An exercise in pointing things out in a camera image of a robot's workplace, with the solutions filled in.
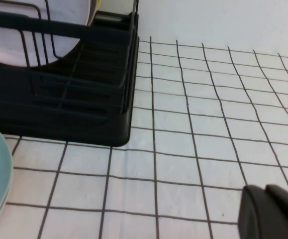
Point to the yellow plate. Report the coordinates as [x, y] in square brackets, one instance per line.
[99, 3]

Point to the grey plate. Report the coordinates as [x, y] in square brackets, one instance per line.
[92, 10]

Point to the pink plate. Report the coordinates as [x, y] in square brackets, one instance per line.
[4, 49]

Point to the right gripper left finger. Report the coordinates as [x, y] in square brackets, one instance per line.
[255, 219]

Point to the white grid tablecloth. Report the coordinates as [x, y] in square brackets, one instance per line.
[183, 149]

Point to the black plastic drain tray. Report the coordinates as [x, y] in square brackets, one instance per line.
[59, 129]

